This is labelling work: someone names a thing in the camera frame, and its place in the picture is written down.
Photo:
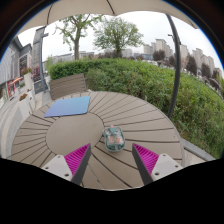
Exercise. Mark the grey storefront building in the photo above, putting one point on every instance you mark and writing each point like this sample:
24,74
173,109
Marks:
10,63

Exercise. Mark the green hedge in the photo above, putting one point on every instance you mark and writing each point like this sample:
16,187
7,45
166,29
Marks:
150,86

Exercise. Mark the tall thin-trunked tree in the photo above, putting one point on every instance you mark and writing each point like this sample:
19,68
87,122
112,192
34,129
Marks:
77,40

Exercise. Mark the white planter with flowers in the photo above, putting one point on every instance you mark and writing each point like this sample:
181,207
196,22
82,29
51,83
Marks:
26,104

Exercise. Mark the blue mouse pad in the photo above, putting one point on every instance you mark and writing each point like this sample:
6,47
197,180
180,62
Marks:
68,106

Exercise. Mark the round leafy tree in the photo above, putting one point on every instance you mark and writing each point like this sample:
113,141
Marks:
116,33

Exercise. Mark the dark curved parasol pole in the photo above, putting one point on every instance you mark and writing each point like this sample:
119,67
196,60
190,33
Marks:
176,66

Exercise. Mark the grey sign pillar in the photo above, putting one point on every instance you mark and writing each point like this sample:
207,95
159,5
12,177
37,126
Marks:
37,56

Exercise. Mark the tall white planter box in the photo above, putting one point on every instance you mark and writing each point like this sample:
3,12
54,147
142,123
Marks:
28,80

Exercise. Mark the distant high-rise buildings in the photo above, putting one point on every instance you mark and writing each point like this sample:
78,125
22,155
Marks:
160,45

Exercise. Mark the brown slatted outdoor chair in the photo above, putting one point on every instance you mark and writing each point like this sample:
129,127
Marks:
68,86

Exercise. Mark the transparent teal computer mouse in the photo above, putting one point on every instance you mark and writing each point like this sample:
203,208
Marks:
114,140

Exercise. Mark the beige parasol canopy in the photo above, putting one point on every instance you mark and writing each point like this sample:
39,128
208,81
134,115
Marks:
110,6

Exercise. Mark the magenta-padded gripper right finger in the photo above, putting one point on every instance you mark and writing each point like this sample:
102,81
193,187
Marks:
163,166

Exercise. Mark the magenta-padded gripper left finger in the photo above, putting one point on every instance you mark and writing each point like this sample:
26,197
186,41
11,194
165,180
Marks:
60,165

